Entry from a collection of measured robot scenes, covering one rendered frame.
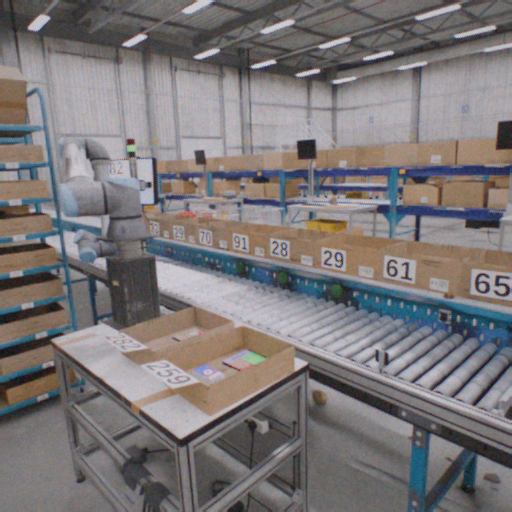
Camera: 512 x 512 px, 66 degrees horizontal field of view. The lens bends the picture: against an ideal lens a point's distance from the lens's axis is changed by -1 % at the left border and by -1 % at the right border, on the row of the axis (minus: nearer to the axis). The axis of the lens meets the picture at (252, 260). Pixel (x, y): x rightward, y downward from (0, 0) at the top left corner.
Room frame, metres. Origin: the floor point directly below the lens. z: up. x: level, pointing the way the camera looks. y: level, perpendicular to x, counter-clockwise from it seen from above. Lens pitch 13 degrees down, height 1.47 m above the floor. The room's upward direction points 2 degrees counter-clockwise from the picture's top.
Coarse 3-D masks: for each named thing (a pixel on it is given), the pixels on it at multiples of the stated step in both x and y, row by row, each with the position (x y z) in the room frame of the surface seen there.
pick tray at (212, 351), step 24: (216, 336) 1.42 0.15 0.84; (240, 336) 1.50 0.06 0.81; (264, 336) 1.42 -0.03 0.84; (168, 360) 1.28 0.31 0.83; (192, 360) 1.35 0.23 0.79; (216, 360) 1.40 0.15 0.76; (264, 360) 1.21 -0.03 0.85; (288, 360) 1.28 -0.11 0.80; (192, 384) 1.11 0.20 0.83; (216, 384) 1.07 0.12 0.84; (240, 384) 1.13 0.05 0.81; (264, 384) 1.20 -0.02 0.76; (216, 408) 1.07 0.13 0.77
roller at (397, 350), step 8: (424, 328) 1.63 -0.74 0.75; (408, 336) 1.56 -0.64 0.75; (416, 336) 1.56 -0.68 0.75; (424, 336) 1.59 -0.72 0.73; (400, 344) 1.49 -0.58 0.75; (408, 344) 1.50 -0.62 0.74; (416, 344) 1.54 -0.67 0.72; (392, 352) 1.43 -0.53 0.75; (400, 352) 1.45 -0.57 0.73; (392, 360) 1.41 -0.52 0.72; (376, 368) 1.33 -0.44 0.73
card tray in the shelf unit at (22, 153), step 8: (0, 152) 2.25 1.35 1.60; (8, 152) 2.27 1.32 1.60; (16, 152) 2.30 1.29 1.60; (24, 152) 2.33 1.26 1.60; (32, 152) 2.35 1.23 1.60; (40, 152) 2.38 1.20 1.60; (0, 160) 2.24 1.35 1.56; (8, 160) 2.27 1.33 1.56; (16, 160) 2.30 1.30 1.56; (24, 160) 2.32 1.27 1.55; (32, 160) 2.35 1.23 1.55; (40, 160) 2.38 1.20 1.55
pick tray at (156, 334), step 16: (160, 320) 1.64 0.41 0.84; (176, 320) 1.69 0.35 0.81; (192, 320) 1.75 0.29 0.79; (208, 320) 1.69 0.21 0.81; (224, 320) 1.61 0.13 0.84; (128, 336) 1.44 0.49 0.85; (144, 336) 1.58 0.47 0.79; (160, 336) 1.63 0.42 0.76; (192, 336) 1.42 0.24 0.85; (208, 336) 1.46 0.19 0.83; (128, 352) 1.45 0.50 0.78; (144, 352) 1.35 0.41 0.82; (160, 352) 1.32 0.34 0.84
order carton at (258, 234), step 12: (240, 228) 2.87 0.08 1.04; (252, 228) 2.94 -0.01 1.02; (264, 228) 2.94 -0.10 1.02; (276, 228) 2.85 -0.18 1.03; (288, 228) 2.76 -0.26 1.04; (252, 240) 2.61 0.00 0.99; (264, 240) 2.52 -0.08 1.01; (240, 252) 2.70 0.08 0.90; (252, 252) 2.61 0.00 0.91; (264, 252) 2.53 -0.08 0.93
